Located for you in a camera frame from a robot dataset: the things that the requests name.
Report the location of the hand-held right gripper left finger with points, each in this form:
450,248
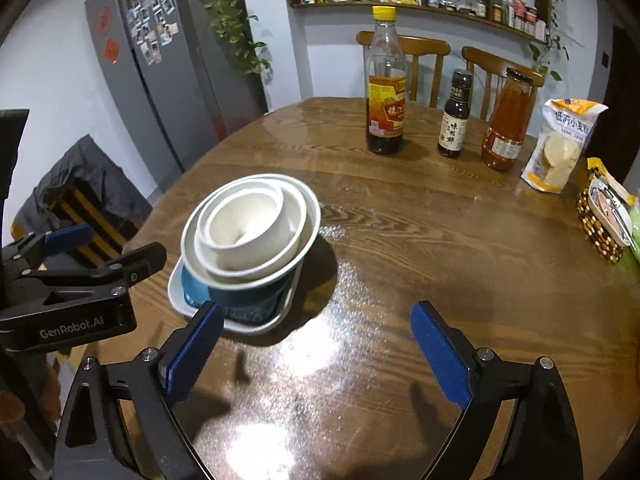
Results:
192,355

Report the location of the trailing green plant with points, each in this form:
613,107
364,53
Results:
230,20

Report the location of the small dark sauce bottle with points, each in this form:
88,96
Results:
452,135

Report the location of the beaded wooden trivet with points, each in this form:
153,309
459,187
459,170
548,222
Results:
595,232

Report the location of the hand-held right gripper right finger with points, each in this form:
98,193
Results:
440,355

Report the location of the blue bowl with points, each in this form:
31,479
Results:
240,297

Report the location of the wooden chair with jacket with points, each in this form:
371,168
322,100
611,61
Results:
85,210

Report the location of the person's left hand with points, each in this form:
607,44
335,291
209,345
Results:
52,385

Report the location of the wooden wall shelf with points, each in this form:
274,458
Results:
350,4

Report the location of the small hanging green plant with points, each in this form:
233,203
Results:
545,55

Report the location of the large white bowl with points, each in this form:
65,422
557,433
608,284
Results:
306,247

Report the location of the green packet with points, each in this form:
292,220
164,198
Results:
636,235

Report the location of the dark wooden door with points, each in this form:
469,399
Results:
622,85

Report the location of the wall switch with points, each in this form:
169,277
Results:
606,59

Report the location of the large yellow-capped vinegar bottle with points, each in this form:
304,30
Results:
385,115

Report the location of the white square plate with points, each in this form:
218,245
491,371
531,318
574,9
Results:
175,290

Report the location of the chair with grey jacket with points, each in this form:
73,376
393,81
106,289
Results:
90,170

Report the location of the bag of white crackers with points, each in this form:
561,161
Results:
555,160

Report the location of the fridge photo magnets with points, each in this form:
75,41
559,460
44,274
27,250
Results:
150,20

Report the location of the small tall white bowl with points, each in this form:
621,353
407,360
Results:
240,225

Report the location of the medium white bowl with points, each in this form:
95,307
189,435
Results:
295,215

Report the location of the grey refrigerator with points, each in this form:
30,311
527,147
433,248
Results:
165,100

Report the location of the red sauce bottle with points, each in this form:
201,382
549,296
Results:
502,145

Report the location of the red paper sticker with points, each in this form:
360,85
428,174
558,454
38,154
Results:
103,21
111,51

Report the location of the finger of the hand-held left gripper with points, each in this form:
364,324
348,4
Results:
130,267
65,237

